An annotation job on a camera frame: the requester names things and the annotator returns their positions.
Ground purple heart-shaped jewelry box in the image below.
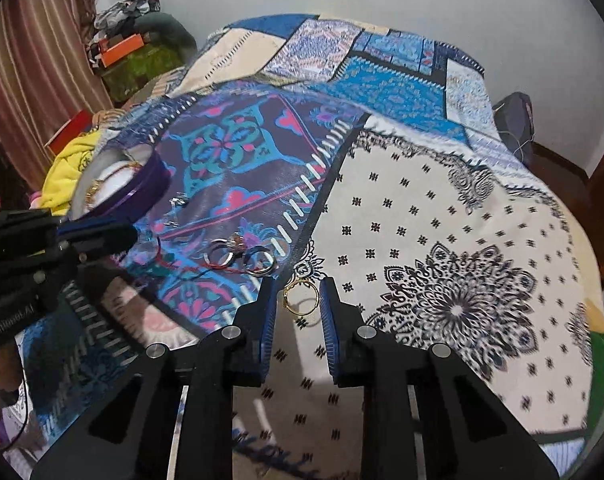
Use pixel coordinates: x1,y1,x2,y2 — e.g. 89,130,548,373
67,144,171,223

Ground gold bangle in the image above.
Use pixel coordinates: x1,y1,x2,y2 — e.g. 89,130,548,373
282,278,320,318

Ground yellow towel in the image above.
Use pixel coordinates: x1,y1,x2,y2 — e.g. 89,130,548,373
35,130,101,216

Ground silver earrings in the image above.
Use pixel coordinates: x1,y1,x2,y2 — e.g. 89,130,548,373
163,193,190,229

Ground red box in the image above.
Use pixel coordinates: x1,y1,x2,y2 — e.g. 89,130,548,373
45,110,93,156

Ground green patterned cloth-covered stand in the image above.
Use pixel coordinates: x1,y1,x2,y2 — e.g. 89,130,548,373
100,44,183,104

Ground orange box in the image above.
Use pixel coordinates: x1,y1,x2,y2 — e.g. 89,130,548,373
101,34,145,67

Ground striped red curtain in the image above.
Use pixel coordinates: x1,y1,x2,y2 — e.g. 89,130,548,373
0,0,112,191

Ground patchwork patterned bedspread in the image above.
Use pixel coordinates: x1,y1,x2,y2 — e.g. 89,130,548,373
23,14,604,479

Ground pile of clothes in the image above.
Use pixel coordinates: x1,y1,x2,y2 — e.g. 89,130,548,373
87,0,198,60

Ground dark blue bag on floor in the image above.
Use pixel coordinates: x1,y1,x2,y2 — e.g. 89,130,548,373
492,92,535,167

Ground silver ring right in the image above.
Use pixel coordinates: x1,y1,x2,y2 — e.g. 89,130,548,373
241,245,278,276

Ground silver ring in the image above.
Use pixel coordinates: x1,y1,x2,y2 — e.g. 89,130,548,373
241,245,278,276
203,238,237,269

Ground silver ring left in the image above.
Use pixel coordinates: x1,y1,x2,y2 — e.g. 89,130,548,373
203,238,237,269

